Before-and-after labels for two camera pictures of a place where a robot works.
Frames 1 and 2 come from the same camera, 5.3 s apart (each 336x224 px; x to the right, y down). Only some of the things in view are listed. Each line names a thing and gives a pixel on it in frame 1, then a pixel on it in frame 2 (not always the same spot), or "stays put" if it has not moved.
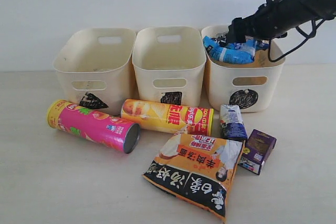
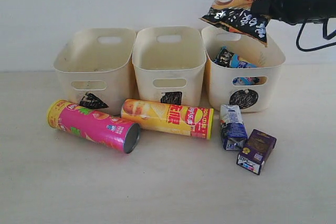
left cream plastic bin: [100, 62] stays put
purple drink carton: [258, 148] stays put
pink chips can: [94, 125] stays put
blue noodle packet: [239, 52] to [224, 57]
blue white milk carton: [231, 125] stays put
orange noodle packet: [199, 169] to [231, 9]
